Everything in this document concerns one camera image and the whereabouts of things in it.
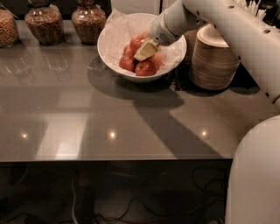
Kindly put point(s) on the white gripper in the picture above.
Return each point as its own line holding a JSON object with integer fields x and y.
{"x": 159, "y": 31}

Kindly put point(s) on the red apple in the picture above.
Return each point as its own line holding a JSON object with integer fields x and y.
{"x": 145, "y": 68}
{"x": 127, "y": 63}
{"x": 157, "y": 59}
{"x": 128, "y": 51}
{"x": 137, "y": 41}

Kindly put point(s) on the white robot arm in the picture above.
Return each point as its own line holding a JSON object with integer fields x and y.
{"x": 253, "y": 194}

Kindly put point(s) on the white ceramic bowl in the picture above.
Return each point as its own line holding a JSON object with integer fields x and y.
{"x": 145, "y": 77}

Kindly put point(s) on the right glass cereal jar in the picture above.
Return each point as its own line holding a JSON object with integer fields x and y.
{"x": 88, "y": 21}

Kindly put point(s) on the glass cereal jar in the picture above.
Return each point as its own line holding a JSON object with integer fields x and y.
{"x": 44, "y": 22}
{"x": 8, "y": 28}
{"x": 88, "y": 21}

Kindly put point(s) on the front stack of paper bowls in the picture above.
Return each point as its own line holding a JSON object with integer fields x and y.
{"x": 213, "y": 65}

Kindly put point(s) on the middle glass cereal jar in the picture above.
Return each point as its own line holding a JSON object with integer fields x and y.
{"x": 44, "y": 22}

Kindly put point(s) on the white plastic cutlery bundle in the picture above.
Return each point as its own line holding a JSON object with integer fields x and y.
{"x": 252, "y": 7}

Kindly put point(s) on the left glass cereal jar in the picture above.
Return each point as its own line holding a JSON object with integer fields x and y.
{"x": 8, "y": 28}

